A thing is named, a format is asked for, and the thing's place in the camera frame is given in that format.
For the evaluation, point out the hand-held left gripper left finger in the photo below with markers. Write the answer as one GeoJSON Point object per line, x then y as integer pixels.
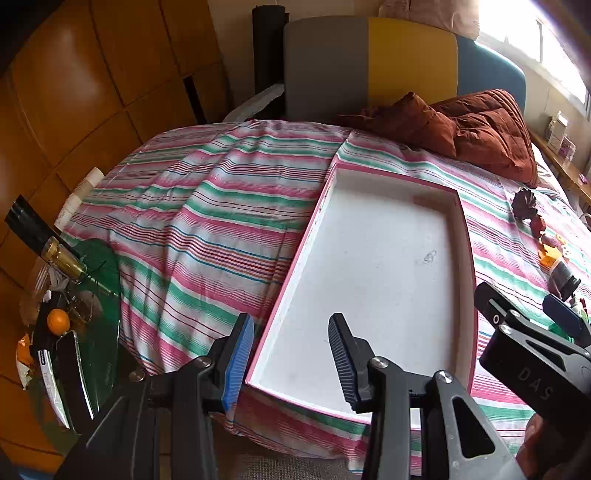
{"type": "Point", "coordinates": [240, 364]}

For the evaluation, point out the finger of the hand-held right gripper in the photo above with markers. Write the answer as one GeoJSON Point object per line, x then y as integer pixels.
{"type": "Point", "coordinates": [489, 300]}

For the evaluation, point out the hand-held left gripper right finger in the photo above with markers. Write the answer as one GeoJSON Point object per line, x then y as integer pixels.
{"type": "Point", "coordinates": [339, 355]}

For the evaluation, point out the light green plastic pot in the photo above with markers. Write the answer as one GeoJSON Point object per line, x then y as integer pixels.
{"type": "Point", "coordinates": [559, 331]}

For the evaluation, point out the dark blue plastic object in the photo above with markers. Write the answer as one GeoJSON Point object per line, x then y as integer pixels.
{"type": "Point", "coordinates": [561, 314]}

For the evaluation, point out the grey jar black lid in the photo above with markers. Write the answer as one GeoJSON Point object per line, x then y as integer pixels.
{"type": "Point", "coordinates": [562, 277]}

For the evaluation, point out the white teal plastic piece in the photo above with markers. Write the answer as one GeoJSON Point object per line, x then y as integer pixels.
{"type": "Point", "coordinates": [578, 307]}

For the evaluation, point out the white tray pink rim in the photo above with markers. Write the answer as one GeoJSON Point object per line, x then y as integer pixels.
{"type": "Point", "coordinates": [378, 258]}

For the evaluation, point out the person's right hand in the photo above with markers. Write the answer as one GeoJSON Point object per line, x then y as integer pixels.
{"type": "Point", "coordinates": [535, 443]}

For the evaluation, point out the orange cube block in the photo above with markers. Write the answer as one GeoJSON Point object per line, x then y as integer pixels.
{"type": "Point", "coordinates": [548, 258]}

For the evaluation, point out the purple oval brush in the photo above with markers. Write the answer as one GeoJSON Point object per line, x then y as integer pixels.
{"type": "Point", "coordinates": [549, 240]}

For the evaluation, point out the small brown block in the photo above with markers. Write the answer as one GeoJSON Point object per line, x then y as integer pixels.
{"type": "Point", "coordinates": [538, 226]}

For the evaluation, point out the dark brown fluted mould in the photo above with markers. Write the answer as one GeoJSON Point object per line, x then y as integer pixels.
{"type": "Point", "coordinates": [525, 204]}

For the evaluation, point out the wooden window shelf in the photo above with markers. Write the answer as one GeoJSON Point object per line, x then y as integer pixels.
{"type": "Point", "coordinates": [570, 173]}

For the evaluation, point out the green glass side table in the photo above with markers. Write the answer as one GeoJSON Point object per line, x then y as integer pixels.
{"type": "Point", "coordinates": [104, 286]}

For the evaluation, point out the striped bed sheet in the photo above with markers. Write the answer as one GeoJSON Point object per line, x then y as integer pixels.
{"type": "Point", "coordinates": [207, 207]}

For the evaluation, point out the brown quilted duvet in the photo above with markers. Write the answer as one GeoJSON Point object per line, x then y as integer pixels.
{"type": "Point", "coordinates": [494, 134]}

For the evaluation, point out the purple packet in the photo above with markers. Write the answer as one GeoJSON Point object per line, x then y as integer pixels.
{"type": "Point", "coordinates": [568, 150]}

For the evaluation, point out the black box white label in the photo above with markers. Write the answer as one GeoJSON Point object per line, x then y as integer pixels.
{"type": "Point", "coordinates": [69, 369]}

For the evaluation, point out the orange fruit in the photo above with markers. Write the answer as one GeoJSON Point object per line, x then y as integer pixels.
{"type": "Point", "coordinates": [58, 321]}

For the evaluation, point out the brown pillow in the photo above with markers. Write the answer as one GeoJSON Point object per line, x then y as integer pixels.
{"type": "Point", "coordinates": [411, 120]}

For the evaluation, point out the orange snack packet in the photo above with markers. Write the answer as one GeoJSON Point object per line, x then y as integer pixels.
{"type": "Point", "coordinates": [25, 360]}

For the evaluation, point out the stack of white paper cups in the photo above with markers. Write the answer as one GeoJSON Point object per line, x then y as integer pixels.
{"type": "Point", "coordinates": [87, 182]}

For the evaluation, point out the black and gold bottle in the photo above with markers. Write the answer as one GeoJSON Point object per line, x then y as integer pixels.
{"type": "Point", "coordinates": [32, 221]}

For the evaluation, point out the white plastic sheet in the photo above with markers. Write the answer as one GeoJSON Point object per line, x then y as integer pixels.
{"type": "Point", "coordinates": [256, 104]}

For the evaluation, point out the window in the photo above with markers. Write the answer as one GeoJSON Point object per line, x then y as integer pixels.
{"type": "Point", "coordinates": [517, 32]}

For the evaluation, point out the grey yellow blue headboard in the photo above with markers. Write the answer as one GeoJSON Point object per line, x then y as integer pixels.
{"type": "Point", "coordinates": [332, 64]}

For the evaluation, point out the pink cloth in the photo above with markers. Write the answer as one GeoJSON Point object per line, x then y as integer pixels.
{"type": "Point", "coordinates": [429, 16]}

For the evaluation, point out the black rolled mat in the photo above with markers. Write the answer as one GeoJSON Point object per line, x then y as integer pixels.
{"type": "Point", "coordinates": [268, 55]}

